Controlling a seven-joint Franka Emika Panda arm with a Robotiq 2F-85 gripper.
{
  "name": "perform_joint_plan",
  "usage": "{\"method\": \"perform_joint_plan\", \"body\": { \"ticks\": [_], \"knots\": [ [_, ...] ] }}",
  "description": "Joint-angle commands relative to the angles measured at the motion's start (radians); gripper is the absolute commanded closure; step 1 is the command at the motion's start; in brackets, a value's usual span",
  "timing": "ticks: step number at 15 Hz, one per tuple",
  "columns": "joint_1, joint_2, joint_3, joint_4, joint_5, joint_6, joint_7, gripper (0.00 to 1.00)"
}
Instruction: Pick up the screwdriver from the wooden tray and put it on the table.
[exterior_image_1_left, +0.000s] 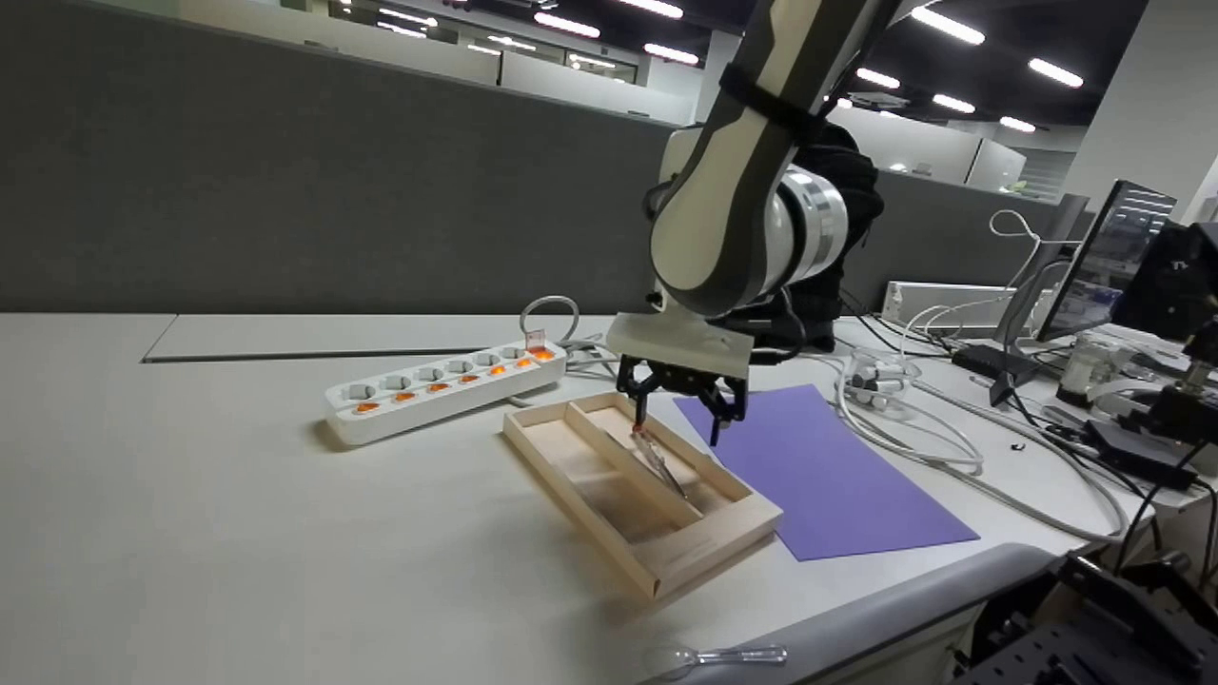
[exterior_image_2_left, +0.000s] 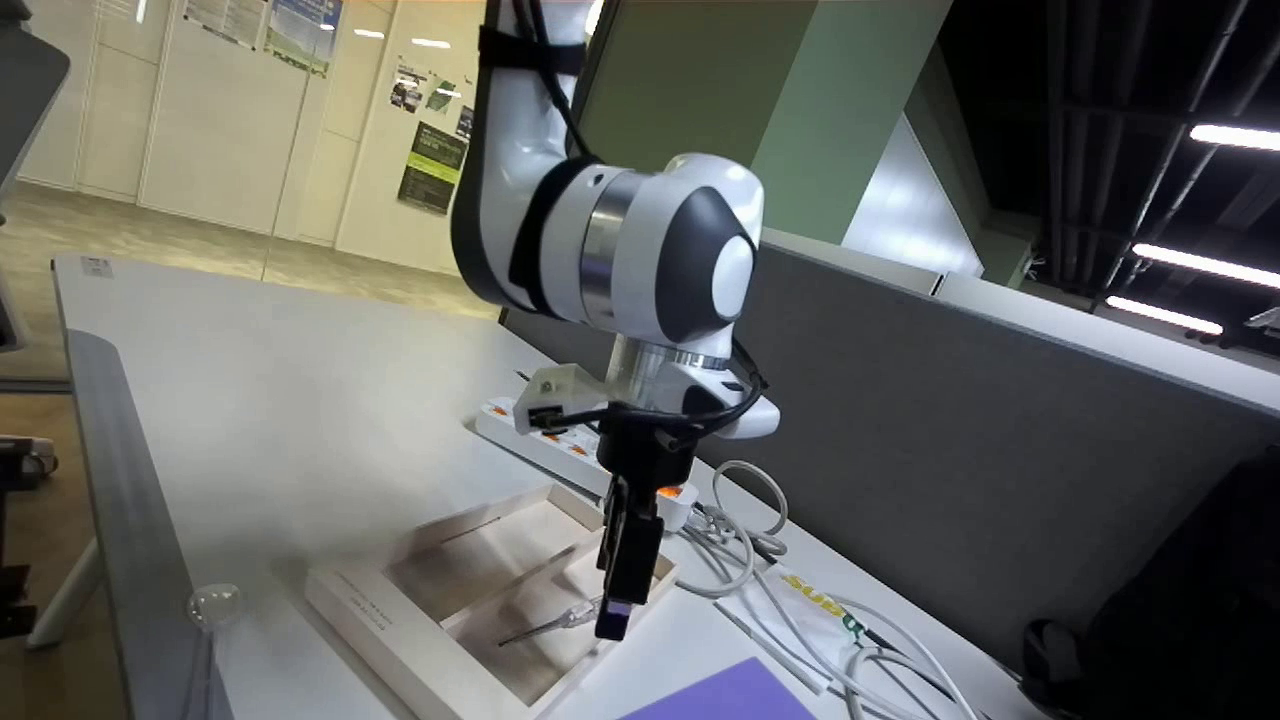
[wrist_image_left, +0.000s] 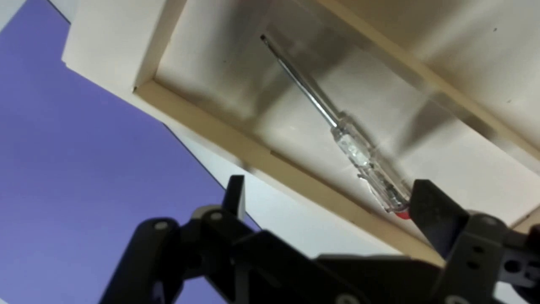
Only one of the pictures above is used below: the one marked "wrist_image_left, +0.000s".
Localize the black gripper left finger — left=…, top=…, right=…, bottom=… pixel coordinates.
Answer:
left=100, top=174, right=313, bottom=304

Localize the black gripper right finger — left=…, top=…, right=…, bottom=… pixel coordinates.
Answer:
left=407, top=177, right=540, bottom=304

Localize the clear handle screwdriver red cap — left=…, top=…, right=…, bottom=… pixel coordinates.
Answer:
left=259, top=32, right=412, bottom=221

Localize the light wooden tray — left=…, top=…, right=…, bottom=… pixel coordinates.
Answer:
left=61, top=0, right=540, bottom=267

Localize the purple paper sheet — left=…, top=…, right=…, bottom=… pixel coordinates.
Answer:
left=0, top=0, right=264, bottom=304

